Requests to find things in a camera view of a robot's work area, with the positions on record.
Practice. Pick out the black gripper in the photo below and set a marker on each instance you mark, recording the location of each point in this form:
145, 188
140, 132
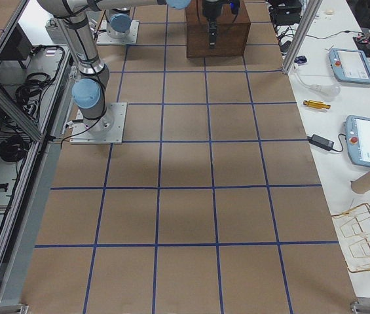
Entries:
210, 10

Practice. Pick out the dark wooden drawer cabinet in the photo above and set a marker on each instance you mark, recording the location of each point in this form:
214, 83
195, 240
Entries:
233, 27

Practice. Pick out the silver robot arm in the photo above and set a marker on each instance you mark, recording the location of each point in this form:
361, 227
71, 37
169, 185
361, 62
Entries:
88, 93
118, 22

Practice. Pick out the blue computer mouse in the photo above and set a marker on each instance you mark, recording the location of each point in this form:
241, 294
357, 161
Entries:
300, 59

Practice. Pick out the clear light bulb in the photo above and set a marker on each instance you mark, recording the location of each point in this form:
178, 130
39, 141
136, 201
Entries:
332, 90

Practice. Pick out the far teach pendant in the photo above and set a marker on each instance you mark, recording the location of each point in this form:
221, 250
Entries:
350, 66

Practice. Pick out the teach pendant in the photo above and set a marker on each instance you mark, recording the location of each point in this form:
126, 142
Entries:
350, 66
357, 130

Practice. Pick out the black power adapter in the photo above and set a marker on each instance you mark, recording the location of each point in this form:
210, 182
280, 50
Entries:
320, 142

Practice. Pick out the near teach pendant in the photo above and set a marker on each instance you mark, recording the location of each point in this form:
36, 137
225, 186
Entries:
357, 130

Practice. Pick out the aluminium frame post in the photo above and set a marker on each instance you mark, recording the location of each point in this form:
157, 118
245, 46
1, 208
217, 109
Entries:
300, 34

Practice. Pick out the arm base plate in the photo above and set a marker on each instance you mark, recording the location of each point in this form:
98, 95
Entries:
108, 130
106, 36

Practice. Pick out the gold wire rack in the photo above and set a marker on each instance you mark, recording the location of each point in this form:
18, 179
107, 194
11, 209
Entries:
353, 230

